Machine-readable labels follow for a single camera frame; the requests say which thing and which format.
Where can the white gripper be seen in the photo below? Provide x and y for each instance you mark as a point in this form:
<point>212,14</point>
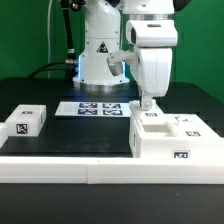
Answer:
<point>152,41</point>

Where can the white cabinet door panel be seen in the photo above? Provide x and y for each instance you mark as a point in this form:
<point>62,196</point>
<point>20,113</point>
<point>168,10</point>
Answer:
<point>189,125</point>
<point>153,115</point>

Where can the white cabinet body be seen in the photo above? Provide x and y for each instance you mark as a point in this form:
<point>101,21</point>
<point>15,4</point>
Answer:
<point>157,142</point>

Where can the small white block with tag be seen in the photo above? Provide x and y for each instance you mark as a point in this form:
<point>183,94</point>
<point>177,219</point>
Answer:
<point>26,120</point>

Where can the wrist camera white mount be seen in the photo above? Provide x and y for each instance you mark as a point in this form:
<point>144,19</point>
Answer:
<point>115,59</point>

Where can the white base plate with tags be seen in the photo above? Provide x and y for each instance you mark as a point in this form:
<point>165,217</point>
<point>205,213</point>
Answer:
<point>93,109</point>

